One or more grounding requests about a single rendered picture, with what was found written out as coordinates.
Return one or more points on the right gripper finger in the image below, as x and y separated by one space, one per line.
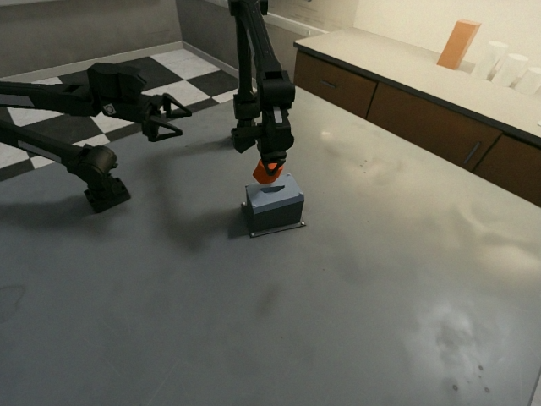
169 100
154 122

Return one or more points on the orange-red peg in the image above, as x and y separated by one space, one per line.
262 176

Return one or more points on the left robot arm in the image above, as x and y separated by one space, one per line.
273 97

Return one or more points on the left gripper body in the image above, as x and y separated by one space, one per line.
272 156

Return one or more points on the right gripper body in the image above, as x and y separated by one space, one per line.
152 107

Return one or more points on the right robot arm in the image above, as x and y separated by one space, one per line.
123 86

